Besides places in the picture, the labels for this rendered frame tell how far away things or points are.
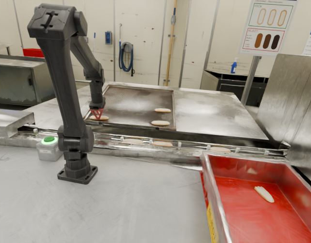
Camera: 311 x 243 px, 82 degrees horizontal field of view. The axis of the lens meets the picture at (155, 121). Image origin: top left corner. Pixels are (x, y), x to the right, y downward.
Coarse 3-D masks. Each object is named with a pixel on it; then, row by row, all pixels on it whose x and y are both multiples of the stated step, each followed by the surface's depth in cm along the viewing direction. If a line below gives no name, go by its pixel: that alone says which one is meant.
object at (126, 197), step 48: (0, 192) 56; (48, 192) 58; (96, 192) 60; (144, 192) 61; (192, 192) 63; (0, 240) 44; (48, 240) 44; (96, 240) 45; (144, 240) 46; (192, 240) 48
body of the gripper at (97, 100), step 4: (92, 96) 88; (96, 96) 88; (100, 96) 89; (92, 100) 89; (96, 100) 89; (100, 100) 90; (104, 100) 93; (92, 104) 89; (96, 104) 89; (100, 104) 89
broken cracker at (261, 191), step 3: (258, 186) 67; (255, 189) 66; (258, 189) 66; (261, 189) 65; (264, 189) 66; (258, 192) 65; (261, 192) 64; (264, 192) 64; (267, 192) 64; (261, 195) 64; (264, 195) 63; (267, 195) 63; (270, 195) 63; (264, 198) 63; (267, 198) 62; (270, 198) 62; (270, 201) 61; (273, 201) 62
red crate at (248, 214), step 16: (224, 192) 64; (240, 192) 65; (256, 192) 65; (272, 192) 66; (224, 208) 58; (240, 208) 58; (256, 208) 59; (272, 208) 59; (288, 208) 60; (240, 224) 53; (256, 224) 53; (272, 224) 54; (288, 224) 54; (304, 224) 55; (240, 240) 48; (256, 240) 49; (272, 240) 49; (288, 240) 49; (304, 240) 50
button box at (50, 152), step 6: (36, 144) 69; (42, 144) 70; (48, 144) 70; (54, 144) 71; (42, 150) 70; (48, 150) 70; (54, 150) 71; (42, 156) 71; (48, 156) 71; (54, 156) 71
